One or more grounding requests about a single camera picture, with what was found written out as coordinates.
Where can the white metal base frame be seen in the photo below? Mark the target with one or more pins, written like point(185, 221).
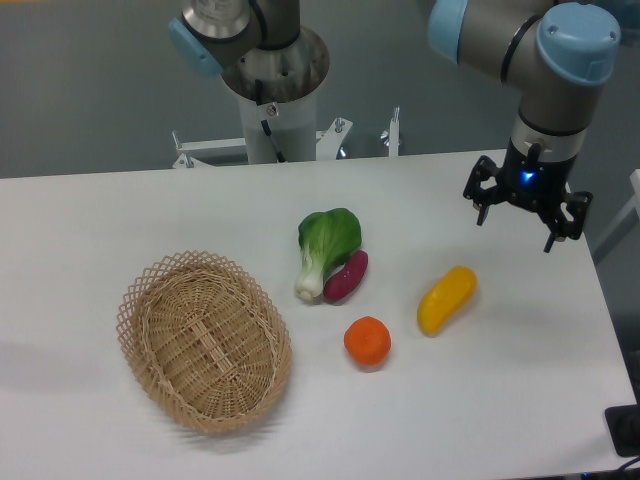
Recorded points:
point(328, 144)

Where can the black device at table edge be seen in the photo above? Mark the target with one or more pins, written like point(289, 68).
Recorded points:
point(623, 426)

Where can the green bok choy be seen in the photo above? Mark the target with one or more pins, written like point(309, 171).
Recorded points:
point(326, 240)

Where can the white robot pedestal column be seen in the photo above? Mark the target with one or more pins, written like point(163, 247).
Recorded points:
point(277, 132)

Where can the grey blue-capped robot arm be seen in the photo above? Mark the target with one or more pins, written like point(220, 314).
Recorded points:
point(559, 55)

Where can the purple sweet potato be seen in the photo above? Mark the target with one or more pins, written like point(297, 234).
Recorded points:
point(345, 281)

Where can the woven wicker basket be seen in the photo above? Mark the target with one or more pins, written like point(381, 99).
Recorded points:
point(205, 342)

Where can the yellow mango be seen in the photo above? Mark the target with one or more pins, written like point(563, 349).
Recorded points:
point(447, 296)

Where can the white frame at right edge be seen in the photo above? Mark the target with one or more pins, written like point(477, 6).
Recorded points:
point(620, 225)

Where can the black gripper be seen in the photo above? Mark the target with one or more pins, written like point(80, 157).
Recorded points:
point(536, 186)

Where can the orange tangerine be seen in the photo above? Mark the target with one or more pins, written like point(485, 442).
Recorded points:
point(367, 343)

